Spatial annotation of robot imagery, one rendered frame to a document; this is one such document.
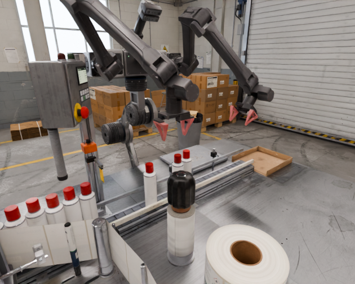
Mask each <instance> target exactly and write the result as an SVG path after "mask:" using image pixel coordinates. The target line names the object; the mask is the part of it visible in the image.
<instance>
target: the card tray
mask: <svg viewBox="0 0 355 284"><path fill-rule="evenodd" d="M292 158H293V157H290V156H287V155H285V154H282V153H278V152H275V151H273V150H270V149H267V148H263V147H260V146H256V147H253V148H251V149H248V150H246V151H244V152H241V153H238V154H236V155H233V156H232V162H235V161H237V160H242V161H245V162H247V161H249V160H251V159H254V162H253V163H252V165H253V166H254V171H255V172H257V173H259V174H262V175H264V176H269V175H271V174H272V173H274V172H276V171H278V170H280V169H281V168H283V167H285V166H287V165H289V164H290V163H292Z"/></svg>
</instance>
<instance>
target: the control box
mask: <svg viewBox="0 0 355 284"><path fill-rule="evenodd" d="M28 65H29V70H30V75H31V78H32V83H33V88H34V93H35V97H36V101H37V105H38V110H39V115H40V118H41V122H42V127H43V128H74V127H76V126H77V125H78V124H79V123H81V122H82V121H83V120H84V119H83V118H82V116H78V114H77V110H78V109H81V108H82V107H87V108H88V110H89V115H91V114H92V109H91V101H90V98H89V99H88V100H86V101H84V102H82V103H81V99H80V95H79V90H82V89H84V88H87V87H88V83H86V84H84V85H80V86H79V85H78V78H77V71H76V67H77V66H86V64H85V63H84V62H83V61H81V60H76V61H57V60H54V61H29V62H28Z"/></svg>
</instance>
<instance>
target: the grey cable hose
mask: <svg viewBox="0 0 355 284"><path fill-rule="evenodd" d="M47 131H48V136H49V140H50V144H51V149H52V154H53V158H54V163H55V167H56V172H57V179H58V180H59V181H64V180H66V179H67V178H68V174H67V172H66V167H65V162H64V156H63V151H62V147H61V142H60V137H59V132H58V128H47Z"/></svg>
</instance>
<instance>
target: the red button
mask: <svg viewBox="0 0 355 284"><path fill-rule="evenodd" d="M77 114H78V116H82V118H83V119H87V118H88V116H89V110H88V108H87V107H86V106H83V107H82V108H81V109H78V110H77Z"/></svg>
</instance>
